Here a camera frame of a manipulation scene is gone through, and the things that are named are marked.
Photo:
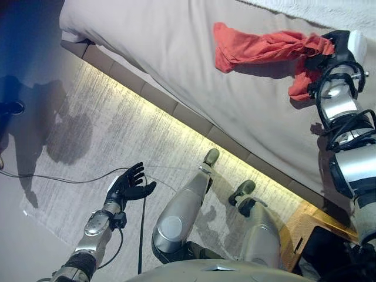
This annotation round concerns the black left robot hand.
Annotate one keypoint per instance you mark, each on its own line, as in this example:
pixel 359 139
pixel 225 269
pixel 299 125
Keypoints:
pixel 129 188

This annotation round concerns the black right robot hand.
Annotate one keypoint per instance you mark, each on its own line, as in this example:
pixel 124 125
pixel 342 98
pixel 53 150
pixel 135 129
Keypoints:
pixel 342 53

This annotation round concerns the orange garment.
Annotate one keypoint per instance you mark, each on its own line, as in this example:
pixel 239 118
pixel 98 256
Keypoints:
pixel 258 47

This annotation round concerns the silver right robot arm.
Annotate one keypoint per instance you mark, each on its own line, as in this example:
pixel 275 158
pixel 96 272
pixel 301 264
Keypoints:
pixel 349 164

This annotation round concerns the white textured bed sheet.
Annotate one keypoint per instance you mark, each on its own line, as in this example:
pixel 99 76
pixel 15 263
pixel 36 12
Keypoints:
pixel 323 14

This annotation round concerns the large grey bed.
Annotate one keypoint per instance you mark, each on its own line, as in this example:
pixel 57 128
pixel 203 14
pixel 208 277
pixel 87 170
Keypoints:
pixel 205 73

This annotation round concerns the brown wicker basket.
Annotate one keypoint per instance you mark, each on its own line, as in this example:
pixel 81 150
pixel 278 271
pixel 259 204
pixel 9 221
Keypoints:
pixel 296 226

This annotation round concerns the grey streaked rug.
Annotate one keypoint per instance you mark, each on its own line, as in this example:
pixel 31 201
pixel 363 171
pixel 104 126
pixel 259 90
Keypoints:
pixel 117 132

